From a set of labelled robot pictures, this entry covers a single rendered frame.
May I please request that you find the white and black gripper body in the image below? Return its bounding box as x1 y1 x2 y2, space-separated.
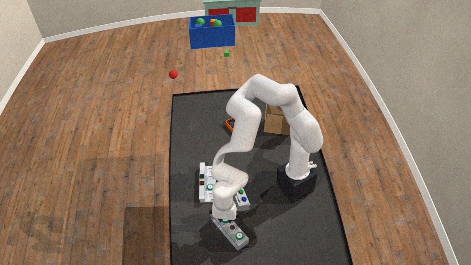
212 201 237 220

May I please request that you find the orange digital multimeter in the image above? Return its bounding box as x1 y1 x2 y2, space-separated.
226 118 235 132

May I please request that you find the brown cardboard box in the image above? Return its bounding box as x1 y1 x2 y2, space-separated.
264 105 290 135

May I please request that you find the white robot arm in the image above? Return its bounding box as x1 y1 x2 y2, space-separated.
210 74 323 212

